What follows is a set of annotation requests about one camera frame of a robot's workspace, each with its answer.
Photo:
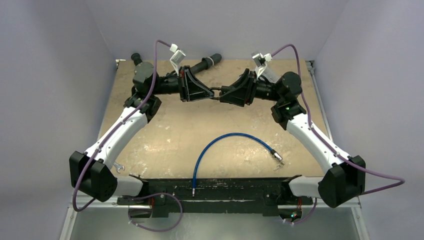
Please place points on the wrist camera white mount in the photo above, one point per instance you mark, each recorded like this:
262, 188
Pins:
261, 62
177, 57

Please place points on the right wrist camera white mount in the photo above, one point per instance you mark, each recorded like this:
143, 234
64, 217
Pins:
261, 62

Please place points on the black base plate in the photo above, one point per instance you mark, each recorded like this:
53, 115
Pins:
263, 195

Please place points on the silver open-end wrench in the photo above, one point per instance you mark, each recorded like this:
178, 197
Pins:
118, 167

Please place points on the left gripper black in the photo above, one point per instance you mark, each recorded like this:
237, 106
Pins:
191, 88

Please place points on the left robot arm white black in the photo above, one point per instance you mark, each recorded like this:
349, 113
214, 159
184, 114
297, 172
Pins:
90, 170

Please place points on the clear plastic organizer box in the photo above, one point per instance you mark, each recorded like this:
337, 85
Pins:
270, 75

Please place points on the small silver keys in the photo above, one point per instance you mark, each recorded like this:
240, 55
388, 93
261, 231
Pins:
278, 166

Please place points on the black padlock with key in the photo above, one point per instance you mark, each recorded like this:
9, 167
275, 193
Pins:
219, 91

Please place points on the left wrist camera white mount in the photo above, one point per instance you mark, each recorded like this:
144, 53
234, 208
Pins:
177, 57

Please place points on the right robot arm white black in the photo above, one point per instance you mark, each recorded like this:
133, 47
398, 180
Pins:
344, 176

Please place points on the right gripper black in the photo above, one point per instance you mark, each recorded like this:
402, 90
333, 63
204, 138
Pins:
250, 87

